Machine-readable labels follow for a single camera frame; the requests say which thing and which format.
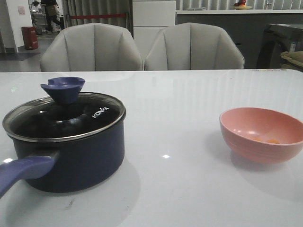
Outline glass lid with blue knob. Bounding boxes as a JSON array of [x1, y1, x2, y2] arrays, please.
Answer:
[[2, 77, 126, 142]]

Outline pink bowl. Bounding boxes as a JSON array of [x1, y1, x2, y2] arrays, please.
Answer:
[[220, 107, 303, 164]]

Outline orange ham slices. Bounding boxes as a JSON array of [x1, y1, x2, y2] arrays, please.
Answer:
[[252, 137, 280, 144]]

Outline right grey upholstered chair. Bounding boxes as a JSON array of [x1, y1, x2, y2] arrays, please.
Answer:
[[144, 23, 245, 71]]

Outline grey upholstered chair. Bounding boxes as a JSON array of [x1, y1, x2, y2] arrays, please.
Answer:
[[40, 23, 143, 72], [144, 23, 245, 71]]

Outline dark blue saucepan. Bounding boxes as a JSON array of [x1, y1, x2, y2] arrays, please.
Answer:
[[0, 119, 125, 195]]

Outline left grey upholstered chair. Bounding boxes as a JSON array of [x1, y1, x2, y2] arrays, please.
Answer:
[[40, 23, 143, 72]]

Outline white drawer cabinet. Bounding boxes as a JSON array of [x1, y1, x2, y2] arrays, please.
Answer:
[[132, 0, 176, 58]]

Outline red barrier tape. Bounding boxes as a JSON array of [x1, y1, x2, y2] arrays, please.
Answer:
[[70, 13, 128, 19]]

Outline dark grey sideboard counter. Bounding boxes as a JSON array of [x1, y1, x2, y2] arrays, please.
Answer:
[[176, 9, 303, 69]]

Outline fruit plate on counter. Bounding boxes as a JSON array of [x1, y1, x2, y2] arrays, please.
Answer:
[[233, 0, 253, 10]]

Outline beige cushion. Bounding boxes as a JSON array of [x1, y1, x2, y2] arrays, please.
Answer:
[[280, 51, 303, 72]]

